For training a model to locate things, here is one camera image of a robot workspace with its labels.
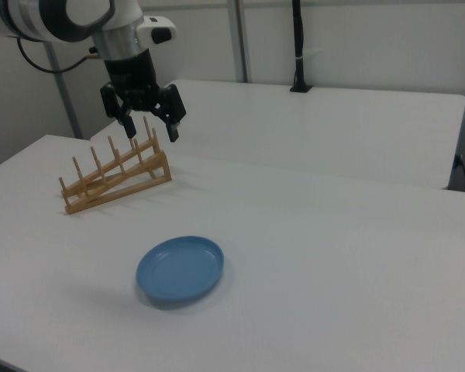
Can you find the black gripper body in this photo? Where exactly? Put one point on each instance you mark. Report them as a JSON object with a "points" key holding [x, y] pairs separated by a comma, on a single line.
{"points": [[131, 73]]}

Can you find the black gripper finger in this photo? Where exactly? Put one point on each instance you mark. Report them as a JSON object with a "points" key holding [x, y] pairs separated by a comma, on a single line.
{"points": [[112, 101], [173, 108]]}

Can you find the blue round plate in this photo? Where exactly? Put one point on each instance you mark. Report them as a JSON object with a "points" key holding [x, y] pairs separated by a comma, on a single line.
{"points": [[180, 267]]}

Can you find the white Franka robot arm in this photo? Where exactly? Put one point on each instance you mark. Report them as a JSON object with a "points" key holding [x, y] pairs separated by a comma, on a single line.
{"points": [[62, 19]]}

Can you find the wooden plate rack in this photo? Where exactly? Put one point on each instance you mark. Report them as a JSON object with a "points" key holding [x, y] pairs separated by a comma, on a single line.
{"points": [[116, 174]]}

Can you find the black pole with clamp base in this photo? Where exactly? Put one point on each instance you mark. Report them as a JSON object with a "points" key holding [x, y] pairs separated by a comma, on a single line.
{"points": [[299, 46]]}

